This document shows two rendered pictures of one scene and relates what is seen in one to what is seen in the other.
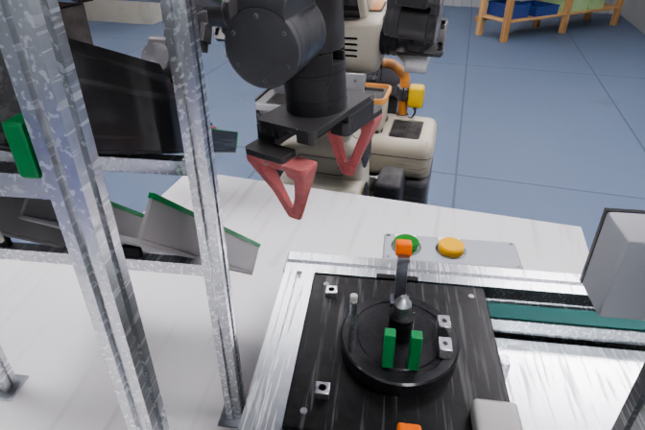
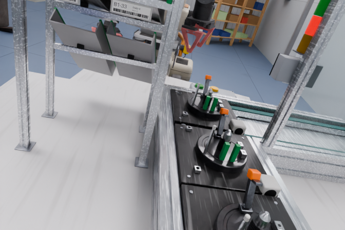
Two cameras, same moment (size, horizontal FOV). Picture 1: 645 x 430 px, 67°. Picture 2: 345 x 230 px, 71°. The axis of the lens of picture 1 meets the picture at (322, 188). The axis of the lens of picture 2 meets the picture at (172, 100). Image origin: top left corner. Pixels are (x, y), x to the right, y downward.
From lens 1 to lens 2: 0.42 m
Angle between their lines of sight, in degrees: 15
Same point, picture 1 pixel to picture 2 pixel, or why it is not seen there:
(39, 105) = not seen: outside the picture
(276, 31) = not seen: outside the picture
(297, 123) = (199, 20)
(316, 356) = (179, 107)
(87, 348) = (79, 107)
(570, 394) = (252, 130)
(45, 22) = not seen: outside the picture
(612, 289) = (279, 71)
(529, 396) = not seen: hidden behind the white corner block
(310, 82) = (205, 8)
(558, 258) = not seen: hidden behind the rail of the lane
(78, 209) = (178, 14)
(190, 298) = (115, 97)
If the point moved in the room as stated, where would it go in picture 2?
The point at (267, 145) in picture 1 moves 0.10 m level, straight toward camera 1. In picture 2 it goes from (188, 25) to (201, 35)
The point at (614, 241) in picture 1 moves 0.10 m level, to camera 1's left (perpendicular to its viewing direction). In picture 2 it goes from (281, 59) to (250, 53)
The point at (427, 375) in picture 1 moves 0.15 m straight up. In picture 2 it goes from (216, 112) to (231, 73)
